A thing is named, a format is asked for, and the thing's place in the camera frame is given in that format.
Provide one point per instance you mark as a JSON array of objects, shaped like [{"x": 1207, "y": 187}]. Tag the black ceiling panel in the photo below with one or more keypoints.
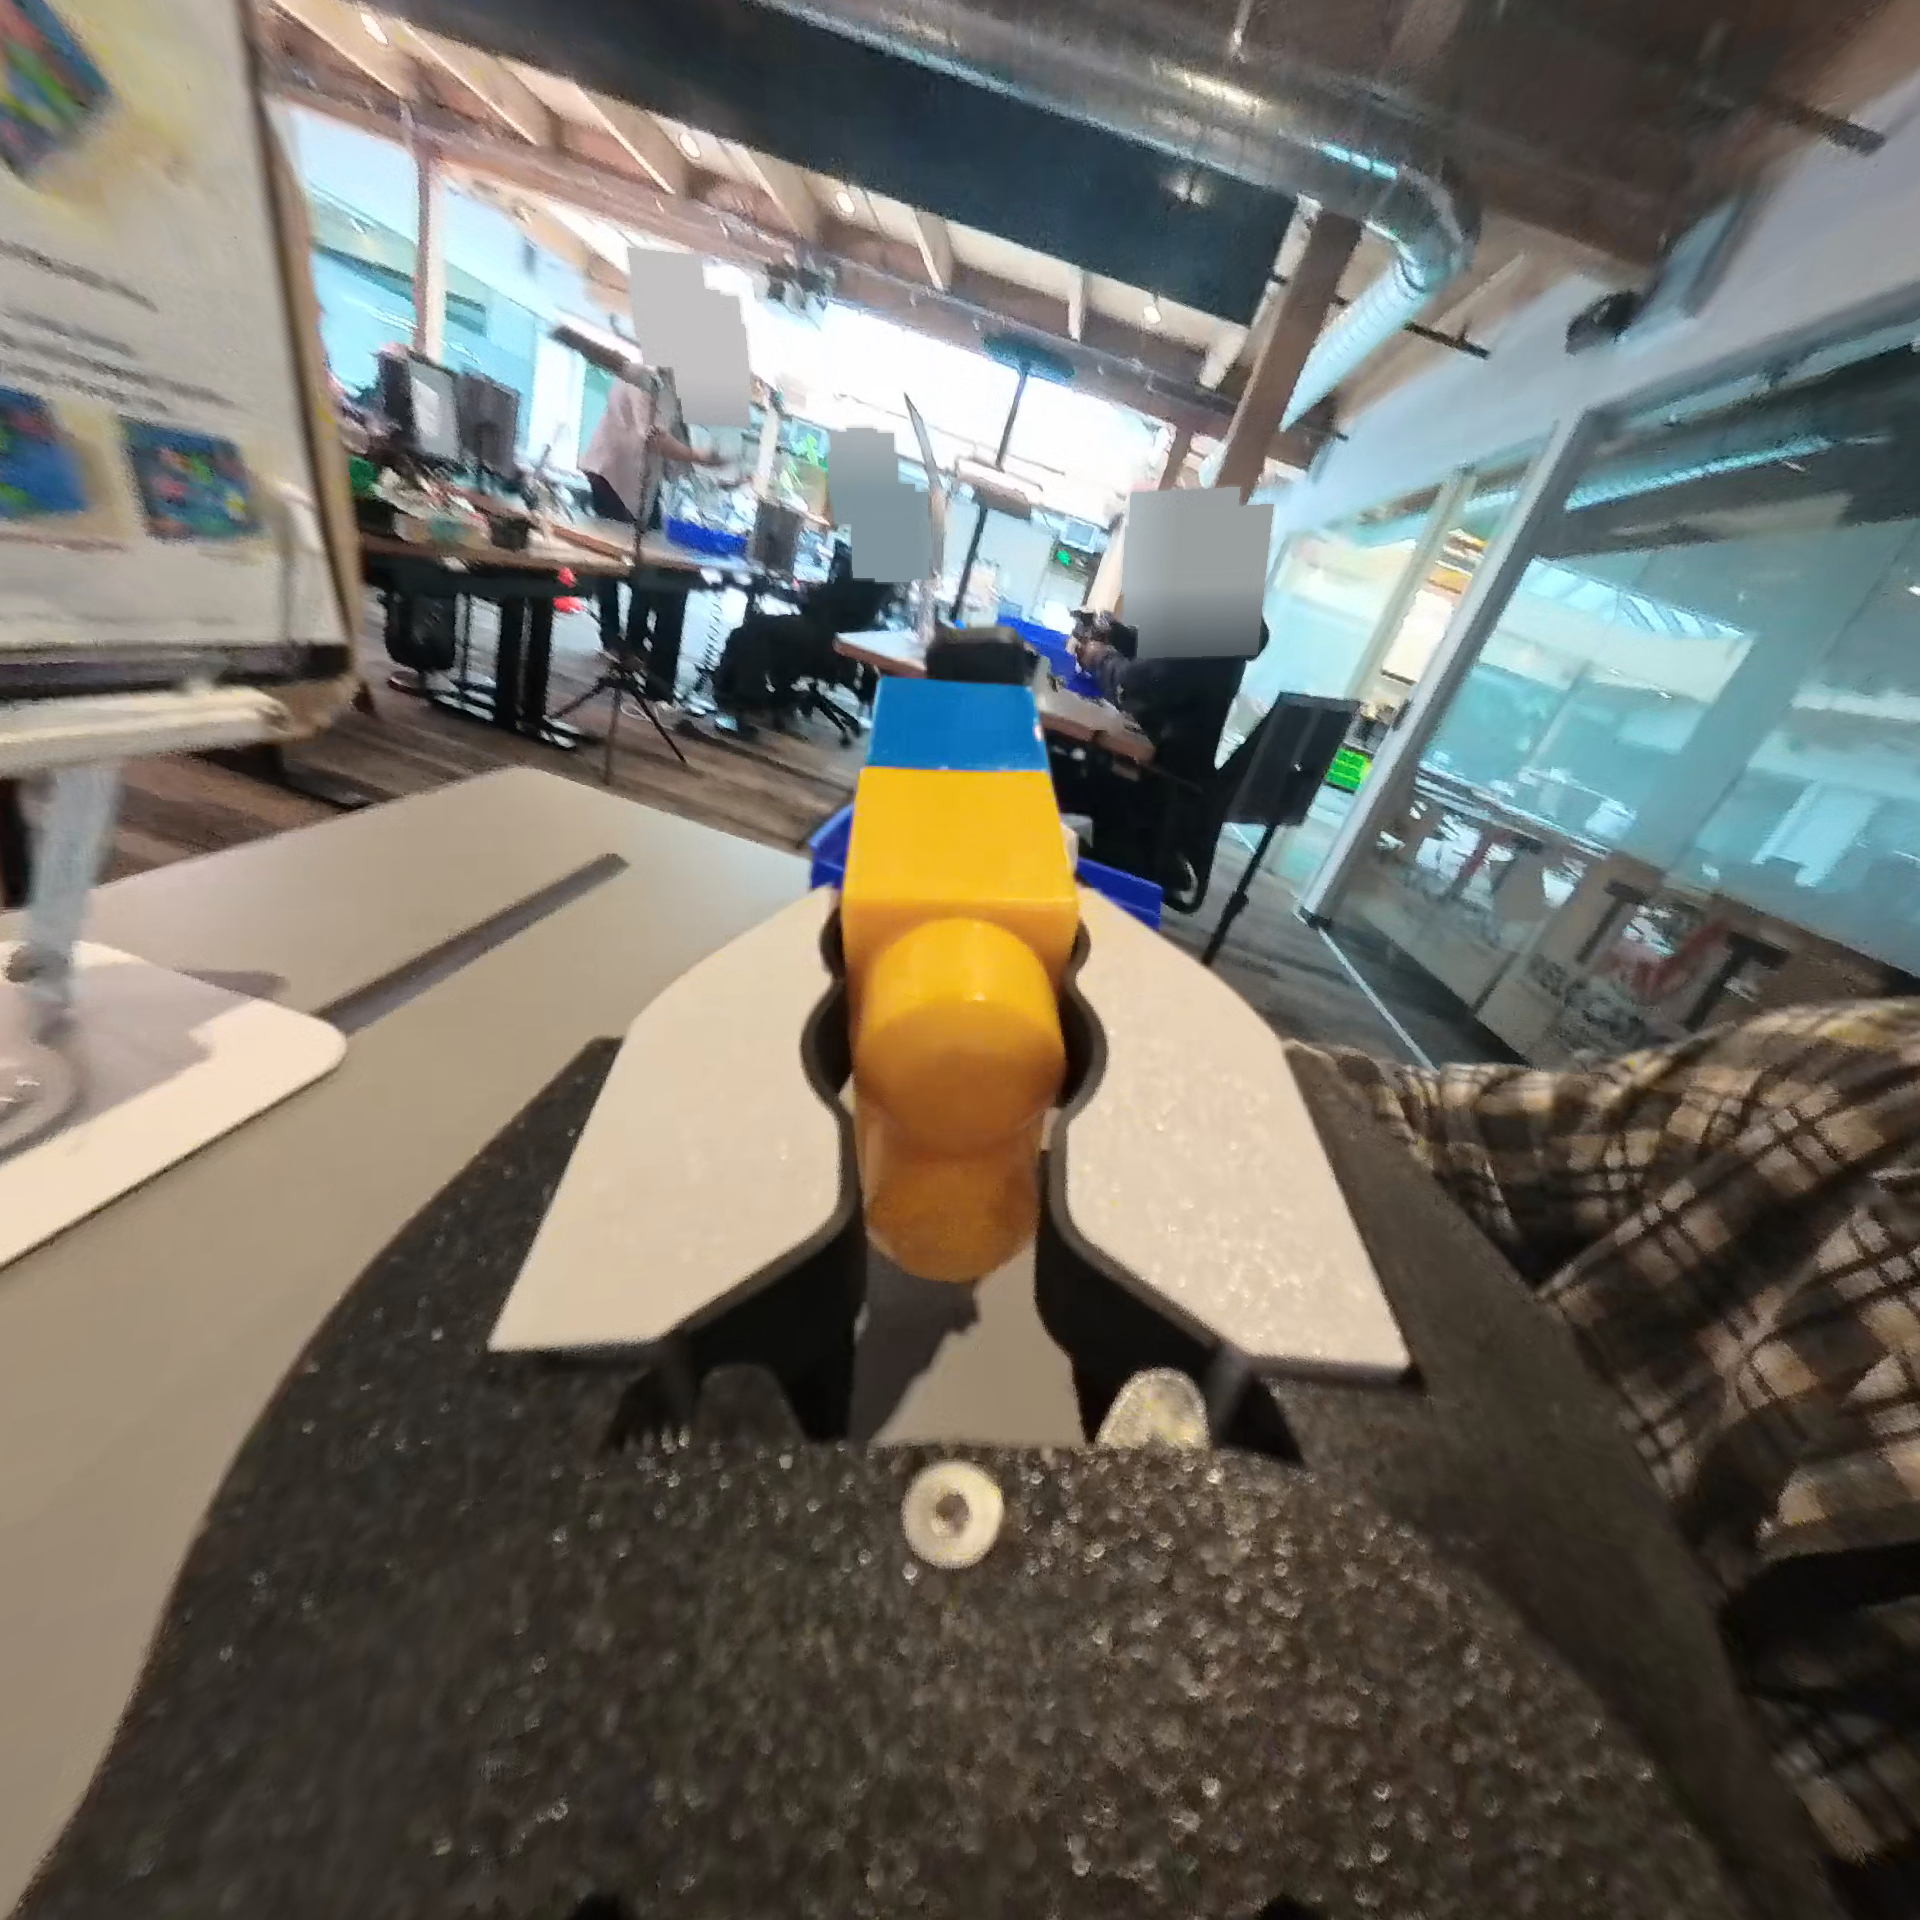
[{"x": 901, "y": 150}]

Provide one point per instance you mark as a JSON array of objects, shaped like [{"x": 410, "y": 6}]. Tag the yellow two-stud block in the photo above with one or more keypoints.
[{"x": 961, "y": 885}]

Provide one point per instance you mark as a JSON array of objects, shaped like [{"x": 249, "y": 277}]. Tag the black tripod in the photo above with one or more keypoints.
[{"x": 630, "y": 704}]

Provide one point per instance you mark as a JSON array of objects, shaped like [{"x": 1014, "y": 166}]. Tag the long wooden desk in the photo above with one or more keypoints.
[{"x": 495, "y": 555}]

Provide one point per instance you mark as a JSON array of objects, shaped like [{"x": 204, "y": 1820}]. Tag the printed cardboard box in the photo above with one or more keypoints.
[{"x": 1621, "y": 974}]

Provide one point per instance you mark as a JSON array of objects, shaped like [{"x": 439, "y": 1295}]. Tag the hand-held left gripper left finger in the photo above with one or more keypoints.
[{"x": 675, "y": 1170}]

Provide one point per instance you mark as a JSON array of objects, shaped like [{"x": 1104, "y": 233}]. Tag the blue mega block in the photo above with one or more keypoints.
[{"x": 961, "y": 729}]

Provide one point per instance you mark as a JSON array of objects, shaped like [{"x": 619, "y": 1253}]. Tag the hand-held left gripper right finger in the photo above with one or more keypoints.
[{"x": 1231, "y": 1170}]

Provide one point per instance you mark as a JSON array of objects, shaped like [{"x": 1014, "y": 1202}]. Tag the pair of desk monitors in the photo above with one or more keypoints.
[{"x": 451, "y": 412}]

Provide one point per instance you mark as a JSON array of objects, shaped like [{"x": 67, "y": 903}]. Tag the wooden instruction sheet board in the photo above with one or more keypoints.
[{"x": 134, "y": 375}]

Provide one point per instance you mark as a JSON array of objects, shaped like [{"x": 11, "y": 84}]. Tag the person's right forearm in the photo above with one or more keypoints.
[{"x": 1724, "y": 1275}]

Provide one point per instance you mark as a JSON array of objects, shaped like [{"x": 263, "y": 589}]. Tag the black floor sign display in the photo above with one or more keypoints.
[{"x": 1290, "y": 765}]

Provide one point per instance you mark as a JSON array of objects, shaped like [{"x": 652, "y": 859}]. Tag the blue plastic bin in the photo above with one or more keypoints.
[{"x": 1118, "y": 892}]

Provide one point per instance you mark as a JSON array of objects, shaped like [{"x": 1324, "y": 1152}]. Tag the silver ventilation duct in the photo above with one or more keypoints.
[{"x": 1351, "y": 225}]

